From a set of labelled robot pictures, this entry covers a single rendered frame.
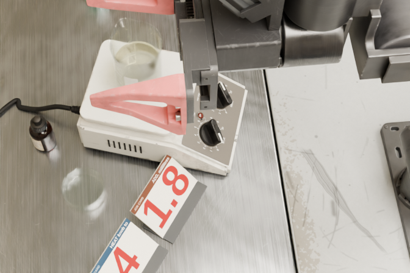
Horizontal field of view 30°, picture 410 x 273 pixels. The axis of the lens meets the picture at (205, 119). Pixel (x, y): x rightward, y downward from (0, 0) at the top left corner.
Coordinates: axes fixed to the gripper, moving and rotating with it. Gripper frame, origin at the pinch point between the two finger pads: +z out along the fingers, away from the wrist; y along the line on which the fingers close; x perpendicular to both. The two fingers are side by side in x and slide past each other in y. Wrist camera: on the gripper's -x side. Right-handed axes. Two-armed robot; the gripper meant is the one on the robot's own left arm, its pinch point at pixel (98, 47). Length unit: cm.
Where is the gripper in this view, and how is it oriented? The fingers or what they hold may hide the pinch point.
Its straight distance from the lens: 62.9
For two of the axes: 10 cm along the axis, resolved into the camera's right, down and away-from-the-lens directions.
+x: -0.1, 4.6, 8.9
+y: 1.0, 8.8, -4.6
